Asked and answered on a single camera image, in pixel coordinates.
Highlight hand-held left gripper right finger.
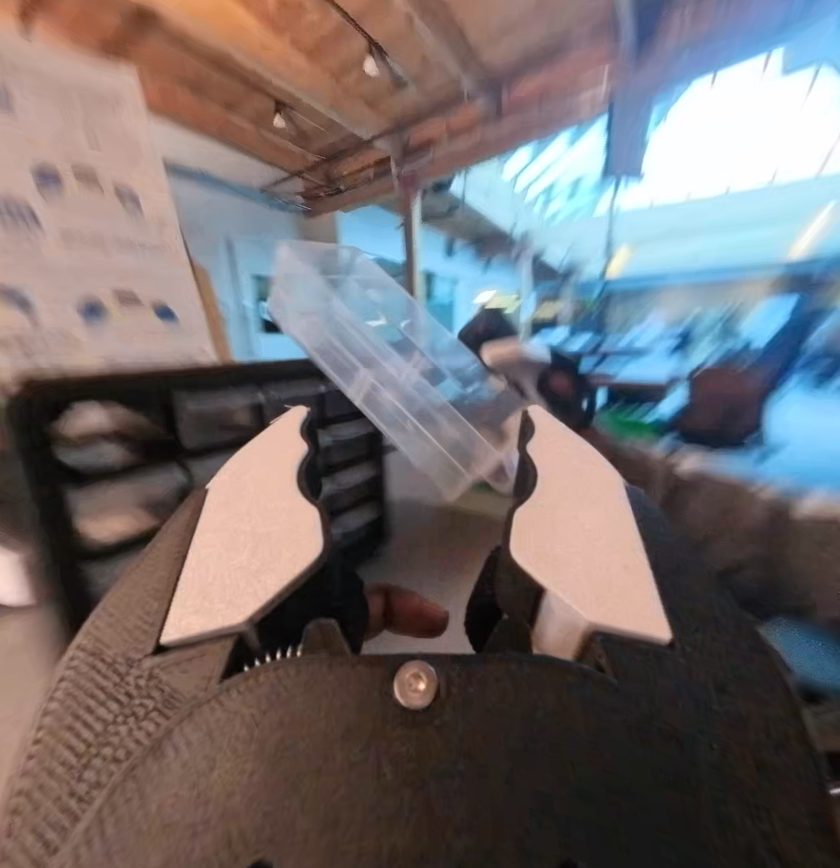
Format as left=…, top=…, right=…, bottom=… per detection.
left=464, top=404, right=674, bottom=660

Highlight rows of transparent cabinet drawers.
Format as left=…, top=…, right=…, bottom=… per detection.
left=48, top=378, right=386, bottom=552

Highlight clear plastic drawer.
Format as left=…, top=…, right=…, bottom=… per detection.
left=267, top=240, right=524, bottom=504

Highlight person's right hand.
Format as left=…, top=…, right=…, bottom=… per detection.
left=549, top=369, right=587, bottom=418

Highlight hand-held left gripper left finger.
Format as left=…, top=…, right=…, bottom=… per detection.
left=157, top=404, right=368, bottom=655

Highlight person's left hand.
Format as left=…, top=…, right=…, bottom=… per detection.
left=366, top=585, right=450, bottom=640

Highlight printed instruction poster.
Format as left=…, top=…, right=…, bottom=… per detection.
left=0, top=27, right=219, bottom=370

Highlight black drawer cabinet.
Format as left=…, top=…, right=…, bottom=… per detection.
left=6, top=358, right=395, bottom=628

